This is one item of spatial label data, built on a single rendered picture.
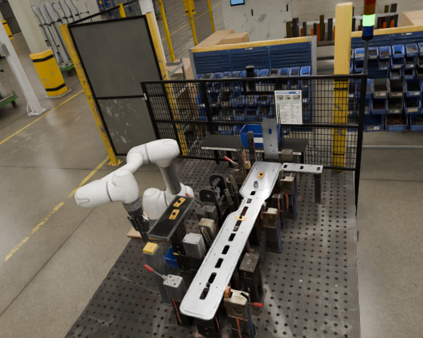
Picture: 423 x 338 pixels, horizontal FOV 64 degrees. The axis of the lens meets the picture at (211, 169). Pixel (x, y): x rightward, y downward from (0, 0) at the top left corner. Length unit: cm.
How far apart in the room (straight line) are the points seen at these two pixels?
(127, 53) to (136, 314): 305
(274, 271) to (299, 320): 36
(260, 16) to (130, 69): 488
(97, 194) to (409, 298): 242
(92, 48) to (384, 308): 406
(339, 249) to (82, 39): 373
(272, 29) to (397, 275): 663
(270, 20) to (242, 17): 68
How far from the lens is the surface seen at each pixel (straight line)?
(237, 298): 171
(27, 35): 956
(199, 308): 179
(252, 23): 877
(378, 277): 321
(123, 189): 162
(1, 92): 982
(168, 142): 214
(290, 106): 280
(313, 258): 233
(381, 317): 298
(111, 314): 233
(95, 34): 455
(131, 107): 467
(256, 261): 188
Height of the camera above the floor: 243
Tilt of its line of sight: 32 degrees down
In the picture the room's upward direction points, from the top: 11 degrees counter-clockwise
